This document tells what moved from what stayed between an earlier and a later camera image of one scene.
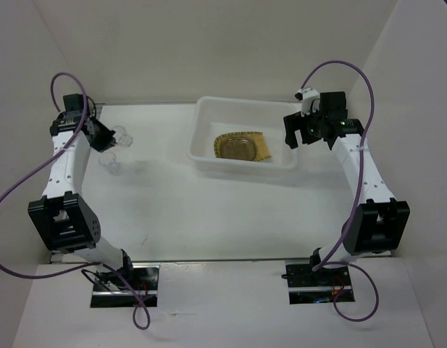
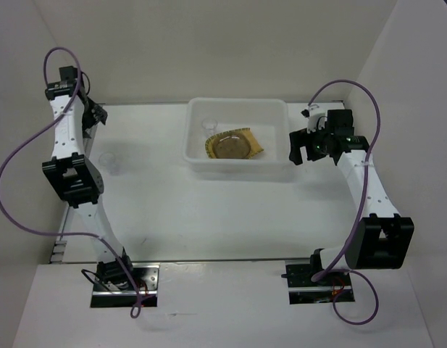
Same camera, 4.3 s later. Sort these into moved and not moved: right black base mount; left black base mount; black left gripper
Moved: black left gripper
Not moved: right black base mount; left black base mount
